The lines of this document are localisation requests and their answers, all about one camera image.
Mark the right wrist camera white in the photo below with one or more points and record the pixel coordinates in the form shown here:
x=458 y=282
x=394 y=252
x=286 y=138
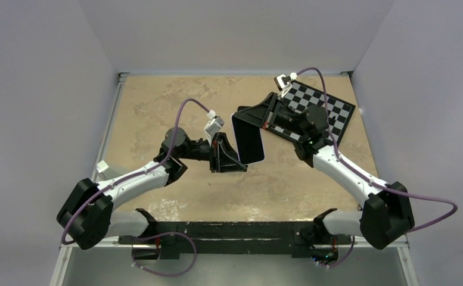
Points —
x=284 y=83

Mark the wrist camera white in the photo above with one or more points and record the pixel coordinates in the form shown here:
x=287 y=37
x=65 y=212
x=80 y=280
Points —
x=213 y=126
x=284 y=83

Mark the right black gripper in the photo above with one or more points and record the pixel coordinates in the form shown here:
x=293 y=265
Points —
x=263 y=114

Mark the black phone on table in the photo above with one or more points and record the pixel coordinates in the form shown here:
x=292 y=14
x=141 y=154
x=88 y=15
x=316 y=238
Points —
x=243 y=109

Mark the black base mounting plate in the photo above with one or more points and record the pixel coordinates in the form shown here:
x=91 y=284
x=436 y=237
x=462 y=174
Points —
x=298 y=239

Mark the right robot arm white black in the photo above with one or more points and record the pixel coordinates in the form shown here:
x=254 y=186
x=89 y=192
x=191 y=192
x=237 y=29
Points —
x=386 y=212

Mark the black white chessboard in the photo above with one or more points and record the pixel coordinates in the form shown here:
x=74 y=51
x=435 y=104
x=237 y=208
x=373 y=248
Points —
x=301 y=96

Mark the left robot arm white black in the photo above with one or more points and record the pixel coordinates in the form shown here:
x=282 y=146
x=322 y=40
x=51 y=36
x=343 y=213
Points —
x=87 y=214

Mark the small white box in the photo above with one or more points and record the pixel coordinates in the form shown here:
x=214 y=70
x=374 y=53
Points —
x=101 y=166

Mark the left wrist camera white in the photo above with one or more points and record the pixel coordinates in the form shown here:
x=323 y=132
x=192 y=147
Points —
x=213 y=126

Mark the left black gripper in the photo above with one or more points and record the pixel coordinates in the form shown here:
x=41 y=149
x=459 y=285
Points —
x=223 y=157

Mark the black chess piece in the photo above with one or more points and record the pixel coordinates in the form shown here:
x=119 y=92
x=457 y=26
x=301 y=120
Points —
x=332 y=119

